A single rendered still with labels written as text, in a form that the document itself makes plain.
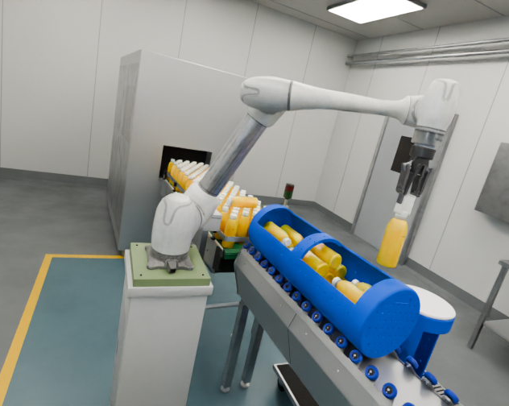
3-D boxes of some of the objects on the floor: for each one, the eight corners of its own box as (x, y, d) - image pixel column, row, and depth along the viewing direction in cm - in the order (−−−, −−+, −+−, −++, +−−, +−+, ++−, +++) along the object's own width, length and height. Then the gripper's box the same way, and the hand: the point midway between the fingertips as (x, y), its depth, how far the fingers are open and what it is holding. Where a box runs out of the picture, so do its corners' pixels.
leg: (242, 389, 215) (263, 304, 199) (238, 382, 220) (258, 298, 204) (250, 387, 217) (271, 303, 202) (246, 380, 222) (267, 297, 206)
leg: (222, 394, 208) (242, 305, 192) (219, 386, 213) (238, 300, 197) (230, 391, 211) (251, 304, 195) (227, 384, 216) (247, 299, 200)
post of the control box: (177, 366, 221) (203, 225, 196) (175, 362, 225) (200, 223, 199) (183, 365, 223) (209, 225, 198) (181, 361, 227) (207, 223, 201)
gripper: (418, 144, 104) (394, 216, 110) (449, 151, 112) (425, 218, 118) (399, 140, 110) (376, 209, 116) (429, 147, 118) (407, 211, 124)
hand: (404, 205), depth 116 cm, fingers closed on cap, 4 cm apart
